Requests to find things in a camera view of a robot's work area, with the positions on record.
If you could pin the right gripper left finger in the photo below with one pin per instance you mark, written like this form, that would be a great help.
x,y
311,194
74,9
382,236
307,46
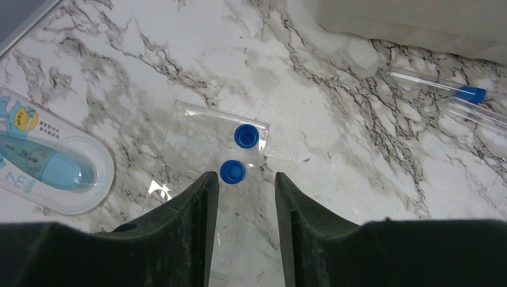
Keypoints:
x,y
171,245

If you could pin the beige plastic bin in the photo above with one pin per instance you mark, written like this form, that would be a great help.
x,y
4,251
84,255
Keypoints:
x,y
472,29

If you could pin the clear test tube rack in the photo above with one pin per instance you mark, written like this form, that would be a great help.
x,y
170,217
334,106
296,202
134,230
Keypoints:
x,y
199,140

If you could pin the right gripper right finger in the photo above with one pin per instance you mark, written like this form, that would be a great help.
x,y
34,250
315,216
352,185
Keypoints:
x,y
321,248

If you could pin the blue item in bag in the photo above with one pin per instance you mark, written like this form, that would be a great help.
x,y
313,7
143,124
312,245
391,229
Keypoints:
x,y
50,162

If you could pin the blue cap vial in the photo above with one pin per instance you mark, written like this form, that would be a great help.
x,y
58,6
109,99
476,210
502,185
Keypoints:
x,y
232,172
435,85
475,113
246,136

